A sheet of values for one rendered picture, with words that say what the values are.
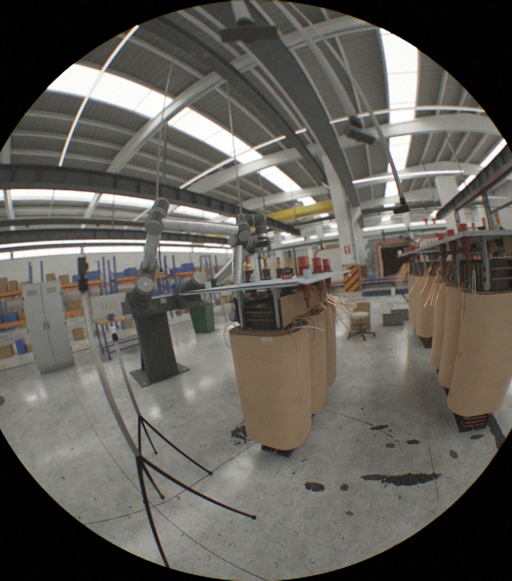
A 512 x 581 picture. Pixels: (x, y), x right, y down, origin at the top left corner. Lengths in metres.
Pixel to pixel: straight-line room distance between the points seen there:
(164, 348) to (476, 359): 3.67
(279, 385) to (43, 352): 4.97
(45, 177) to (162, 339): 5.95
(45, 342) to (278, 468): 4.92
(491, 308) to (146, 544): 2.55
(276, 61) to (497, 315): 4.06
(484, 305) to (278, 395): 1.49
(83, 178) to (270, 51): 5.99
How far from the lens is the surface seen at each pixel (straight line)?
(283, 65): 4.03
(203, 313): 5.86
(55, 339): 5.35
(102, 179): 7.60
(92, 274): 8.82
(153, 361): 3.36
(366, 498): 1.61
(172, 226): 1.65
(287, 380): 1.22
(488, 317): 1.68
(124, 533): 1.73
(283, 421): 1.40
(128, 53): 10.10
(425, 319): 3.58
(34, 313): 5.31
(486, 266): 1.67
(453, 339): 2.14
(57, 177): 7.34
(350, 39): 10.59
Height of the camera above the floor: 1.40
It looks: 4 degrees down
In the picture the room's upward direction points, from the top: 7 degrees counter-clockwise
